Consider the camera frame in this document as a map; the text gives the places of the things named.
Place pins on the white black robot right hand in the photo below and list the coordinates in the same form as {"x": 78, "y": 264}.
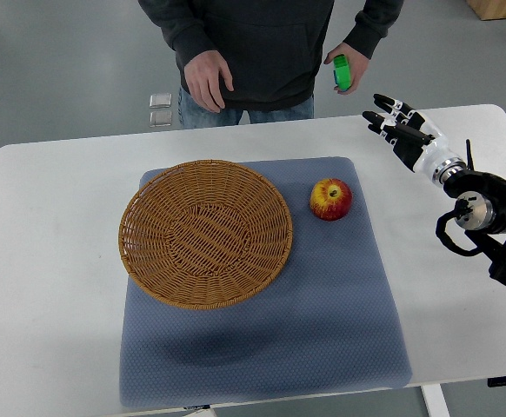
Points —
{"x": 415, "y": 140}

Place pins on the person's bare hand right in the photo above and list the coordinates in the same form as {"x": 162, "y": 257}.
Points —
{"x": 357, "y": 61}

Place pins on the person's bare hand left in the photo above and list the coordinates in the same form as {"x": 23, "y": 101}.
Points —
{"x": 204, "y": 75}

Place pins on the green plastic object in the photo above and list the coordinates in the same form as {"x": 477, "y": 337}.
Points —
{"x": 342, "y": 72}

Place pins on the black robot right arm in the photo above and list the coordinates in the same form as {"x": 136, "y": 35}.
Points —
{"x": 480, "y": 210}

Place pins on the red yellow apple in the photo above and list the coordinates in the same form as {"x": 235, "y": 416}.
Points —
{"x": 331, "y": 199}

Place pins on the brown wicker basket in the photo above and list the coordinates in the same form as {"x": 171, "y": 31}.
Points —
{"x": 205, "y": 234}

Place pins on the blue jeans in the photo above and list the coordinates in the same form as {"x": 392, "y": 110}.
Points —
{"x": 193, "y": 116}

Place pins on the upper metal floor plate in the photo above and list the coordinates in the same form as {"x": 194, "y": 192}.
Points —
{"x": 160, "y": 100}

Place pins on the metal floor plate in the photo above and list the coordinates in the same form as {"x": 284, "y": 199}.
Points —
{"x": 160, "y": 118}
{"x": 160, "y": 100}

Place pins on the lower metal floor plate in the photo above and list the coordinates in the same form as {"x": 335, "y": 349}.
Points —
{"x": 160, "y": 118}

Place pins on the dark grey hoodie torso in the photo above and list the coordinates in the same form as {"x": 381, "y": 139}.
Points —
{"x": 274, "y": 49}

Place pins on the wooden box corner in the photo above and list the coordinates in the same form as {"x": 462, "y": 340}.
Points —
{"x": 489, "y": 9}

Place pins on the blue-grey quilted mat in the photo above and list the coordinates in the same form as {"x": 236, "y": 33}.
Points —
{"x": 327, "y": 324}

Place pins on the white table leg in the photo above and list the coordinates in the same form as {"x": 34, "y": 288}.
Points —
{"x": 435, "y": 401}

